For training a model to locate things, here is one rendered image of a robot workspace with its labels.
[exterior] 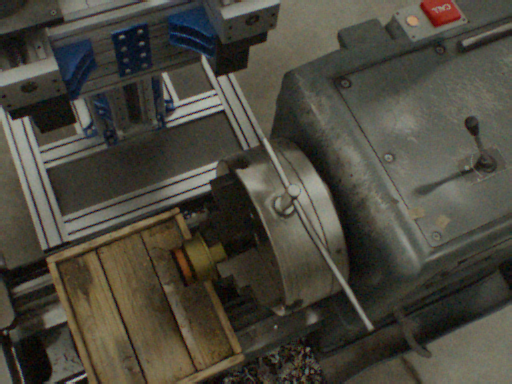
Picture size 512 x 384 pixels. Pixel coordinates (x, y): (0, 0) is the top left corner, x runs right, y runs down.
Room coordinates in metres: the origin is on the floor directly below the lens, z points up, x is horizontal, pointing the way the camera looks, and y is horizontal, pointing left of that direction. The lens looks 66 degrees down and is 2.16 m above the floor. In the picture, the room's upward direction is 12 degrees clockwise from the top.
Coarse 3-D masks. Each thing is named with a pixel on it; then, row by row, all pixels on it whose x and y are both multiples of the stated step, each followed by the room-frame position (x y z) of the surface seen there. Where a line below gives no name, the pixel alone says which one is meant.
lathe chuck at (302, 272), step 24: (216, 168) 0.51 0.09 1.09; (264, 168) 0.47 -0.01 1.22; (288, 168) 0.47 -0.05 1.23; (240, 192) 0.43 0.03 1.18; (264, 192) 0.42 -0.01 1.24; (264, 216) 0.37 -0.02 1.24; (288, 216) 0.38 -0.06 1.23; (312, 216) 0.40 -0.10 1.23; (264, 240) 0.35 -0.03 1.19; (288, 240) 0.35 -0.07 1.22; (312, 240) 0.36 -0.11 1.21; (288, 264) 0.31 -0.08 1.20; (312, 264) 0.33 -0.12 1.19; (288, 288) 0.28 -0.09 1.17; (312, 288) 0.30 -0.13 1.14; (288, 312) 0.26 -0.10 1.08
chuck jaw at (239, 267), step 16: (240, 256) 0.34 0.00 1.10; (256, 256) 0.35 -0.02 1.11; (224, 272) 0.31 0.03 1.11; (240, 272) 0.31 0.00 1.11; (256, 272) 0.32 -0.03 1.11; (240, 288) 0.28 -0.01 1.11; (256, 288) 0.29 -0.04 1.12; (272, 288) 0.29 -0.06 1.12; (256, 304) 0.27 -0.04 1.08; (272, 304) 0.27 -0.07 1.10
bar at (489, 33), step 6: (504, 24) 0.85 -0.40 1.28; (510, 24) 0.85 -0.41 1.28; (486, 30) 0.83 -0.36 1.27; (492, 30) 0.83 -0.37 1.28; (498, 30) 0.83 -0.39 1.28; (504, 30) 0.83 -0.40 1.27; (510, 30) 0.84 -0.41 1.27; (474, 36) 0.80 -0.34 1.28; (480, 36) 0.81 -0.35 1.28; (486, 36) 0.81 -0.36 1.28; (492, 36) 0.82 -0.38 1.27; (498, 36) 0.82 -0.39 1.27; (456, 42) 0.79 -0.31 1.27; (462, 42) 0.78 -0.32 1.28; (468, 42) 0.79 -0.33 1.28; (474, 42) 0.79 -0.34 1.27; (480, 42) 0.80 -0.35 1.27; (462, 48) 0.78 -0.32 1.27; (468, 48) 0.78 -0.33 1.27
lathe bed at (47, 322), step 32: (192, 224) 0.47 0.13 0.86; (32, 288) 0.25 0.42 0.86; (32, 320) 0.19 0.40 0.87; (64, 320) 0.20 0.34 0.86; (256, 320) 0.29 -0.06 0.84; (288, 320) 0.30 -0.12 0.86; (320, 320) 0.32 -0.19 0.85; (32, 352) 0.14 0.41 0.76; (64, 352) 0.14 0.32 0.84; (256, 352) 0.25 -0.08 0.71
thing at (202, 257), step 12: (192, 240) 0.35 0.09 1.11; (204, 240) 0.35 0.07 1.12; (180, 252) 0.32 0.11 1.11; (192, 252) 0.33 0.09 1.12; (204, 252) 0.33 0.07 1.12; (216, 252) 0.34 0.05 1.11; (180, 264) 0.30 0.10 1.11; (192, 264) 0.31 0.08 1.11; (204, 264) 0.31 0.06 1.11; (216, 264) 0.32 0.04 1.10; (180, 276) 0.28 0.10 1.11; (192, 276) 0.29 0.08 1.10; (204, 276) 0.29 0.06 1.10; (216, 276) 0.30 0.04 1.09
